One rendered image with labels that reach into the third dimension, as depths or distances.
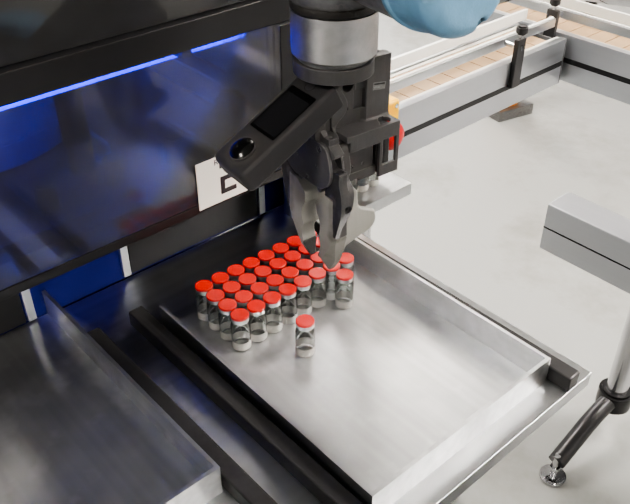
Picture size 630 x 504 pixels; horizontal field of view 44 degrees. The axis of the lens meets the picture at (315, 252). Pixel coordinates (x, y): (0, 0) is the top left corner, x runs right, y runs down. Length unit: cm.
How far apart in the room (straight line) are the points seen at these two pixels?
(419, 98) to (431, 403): 63
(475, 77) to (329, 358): 69
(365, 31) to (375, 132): 10
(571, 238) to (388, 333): 97
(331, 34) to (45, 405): 47
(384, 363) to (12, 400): 39
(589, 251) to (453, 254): 83
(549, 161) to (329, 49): 254
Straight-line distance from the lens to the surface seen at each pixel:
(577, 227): 180
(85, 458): 81
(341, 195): 71
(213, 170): 91
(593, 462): 202
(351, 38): 66
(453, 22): 56
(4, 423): 87
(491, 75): 145
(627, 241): 175
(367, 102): 72
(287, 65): 93
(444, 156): 311
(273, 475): 77
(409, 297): 96
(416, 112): 132
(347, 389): 84
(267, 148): 67
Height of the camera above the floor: 148
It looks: 36 degrees down
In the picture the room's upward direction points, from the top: straight up
